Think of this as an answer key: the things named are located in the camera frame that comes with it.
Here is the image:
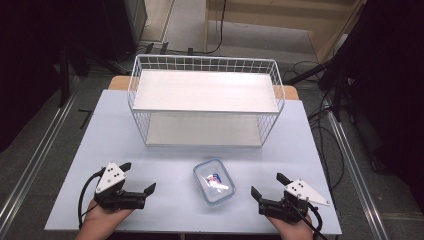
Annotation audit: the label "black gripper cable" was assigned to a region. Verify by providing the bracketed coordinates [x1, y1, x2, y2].
[77, 167, 107, 230]
[288, 199, 331, 240]

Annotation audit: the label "black cabinet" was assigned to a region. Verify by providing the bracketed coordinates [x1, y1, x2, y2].
[99, 0, 149, 63]

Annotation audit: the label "clear plastic container blue rim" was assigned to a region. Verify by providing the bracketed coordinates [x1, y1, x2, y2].
[192, 157, 237, 207]

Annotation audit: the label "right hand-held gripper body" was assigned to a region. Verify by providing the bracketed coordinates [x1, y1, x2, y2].
[258, 178, 332, 224]

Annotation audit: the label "black floor cables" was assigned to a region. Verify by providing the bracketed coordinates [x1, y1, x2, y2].
[286, 59, 346, 193]

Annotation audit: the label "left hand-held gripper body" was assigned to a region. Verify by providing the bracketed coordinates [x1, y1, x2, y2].
[93, 161, 148, 211]

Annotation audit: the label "person's right hand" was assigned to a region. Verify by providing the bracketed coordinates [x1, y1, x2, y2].
[265, 213, 315, 240]

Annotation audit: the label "thin black hanging cable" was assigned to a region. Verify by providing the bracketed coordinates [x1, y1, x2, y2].
[166, 0, 228, 56]

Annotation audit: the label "wooden frame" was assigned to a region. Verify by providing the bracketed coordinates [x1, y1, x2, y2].
[203, 0, 367, 64]

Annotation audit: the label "metal floor rail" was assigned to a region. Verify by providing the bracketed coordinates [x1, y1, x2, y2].
[0, 91, 79, 229]
[327, 110, 390, 240]

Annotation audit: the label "person's left hand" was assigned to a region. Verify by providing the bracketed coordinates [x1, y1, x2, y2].
[75, 199, 134, 240]

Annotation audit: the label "small printed packet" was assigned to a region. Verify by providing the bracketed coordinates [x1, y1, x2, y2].
[205, 172, 222, 188]

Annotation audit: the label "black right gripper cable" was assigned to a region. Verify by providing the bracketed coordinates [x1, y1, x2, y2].
[288, 199, 331, 240]

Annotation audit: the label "dark curtain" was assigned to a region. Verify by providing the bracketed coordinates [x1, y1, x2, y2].
[336, 0, 424, 214]
[0, 0, 111, 154]

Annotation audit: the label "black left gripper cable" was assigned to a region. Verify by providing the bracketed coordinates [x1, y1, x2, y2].
[77, 167, 107, 230]

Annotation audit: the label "white wire two-tier shelf rack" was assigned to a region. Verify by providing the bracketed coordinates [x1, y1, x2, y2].
[126, 53, 286, 149]

